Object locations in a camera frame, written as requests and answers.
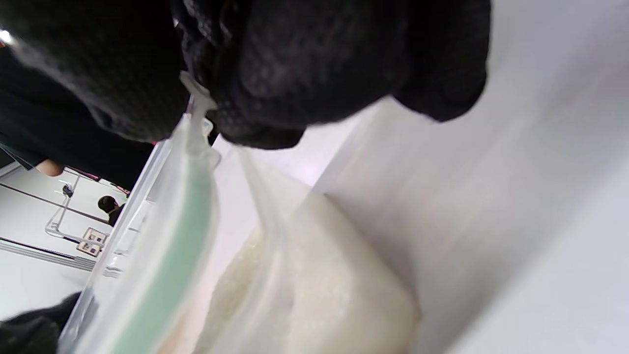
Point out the person's right hand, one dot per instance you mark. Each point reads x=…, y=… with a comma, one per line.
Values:
x=295, y=59

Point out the person's left hand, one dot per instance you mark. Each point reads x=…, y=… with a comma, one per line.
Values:
x=29, y=329

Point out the clear lid with green seal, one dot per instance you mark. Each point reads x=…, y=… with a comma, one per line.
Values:
x=172, y=260

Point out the clear plastic sugar container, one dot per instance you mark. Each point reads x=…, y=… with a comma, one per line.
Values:
x=314, y=275

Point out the white sugar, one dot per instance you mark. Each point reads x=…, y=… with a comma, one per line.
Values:
x=334, y=295

